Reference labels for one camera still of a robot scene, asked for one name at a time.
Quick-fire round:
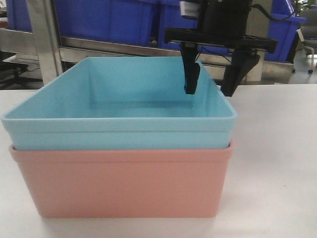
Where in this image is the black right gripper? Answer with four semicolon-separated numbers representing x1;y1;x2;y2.
163;0;277;97

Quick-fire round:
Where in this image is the pink plastic box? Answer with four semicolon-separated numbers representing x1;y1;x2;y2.
9;145;233;218

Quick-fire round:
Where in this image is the light blue plastic box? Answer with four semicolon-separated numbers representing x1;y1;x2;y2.
1;57;237;150

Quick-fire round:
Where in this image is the steel shelf rack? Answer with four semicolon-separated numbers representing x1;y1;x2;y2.
0;0;294;84

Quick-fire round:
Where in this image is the blue bin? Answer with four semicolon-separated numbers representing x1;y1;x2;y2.
264;0;306;62
158;0;251;49
6;0;159;47

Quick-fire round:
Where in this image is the blue bin far right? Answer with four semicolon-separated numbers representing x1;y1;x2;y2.
264;0;306;62

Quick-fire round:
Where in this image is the blue bin left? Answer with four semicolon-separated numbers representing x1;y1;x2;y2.
6;0;159;47

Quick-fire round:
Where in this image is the grey chair background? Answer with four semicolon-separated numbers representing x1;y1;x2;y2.
296;23;317;74

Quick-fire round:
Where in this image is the black office chair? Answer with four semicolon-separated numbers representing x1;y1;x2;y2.
0;51;43;90

